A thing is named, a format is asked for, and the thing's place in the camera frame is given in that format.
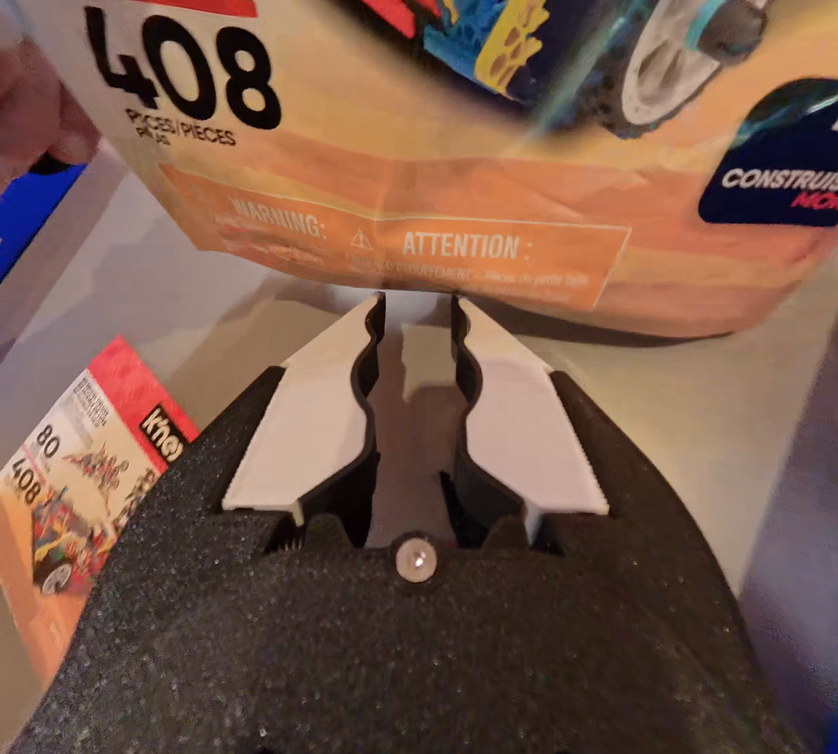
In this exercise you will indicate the toy building set bag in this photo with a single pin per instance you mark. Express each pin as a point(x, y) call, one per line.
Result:
point(425, 145)

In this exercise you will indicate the blue plastic bin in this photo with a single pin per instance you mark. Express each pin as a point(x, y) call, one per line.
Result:
point(33, 210)

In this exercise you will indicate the toy instruction booklet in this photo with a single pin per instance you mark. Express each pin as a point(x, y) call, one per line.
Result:
point(72, 492)

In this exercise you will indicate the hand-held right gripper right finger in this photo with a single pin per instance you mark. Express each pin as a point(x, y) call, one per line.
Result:
point(530, 433)

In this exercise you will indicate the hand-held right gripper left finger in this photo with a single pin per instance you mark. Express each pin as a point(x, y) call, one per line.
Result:
point(308, 433)

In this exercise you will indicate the person's left hand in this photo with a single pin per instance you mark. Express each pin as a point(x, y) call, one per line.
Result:
point(33, 112)

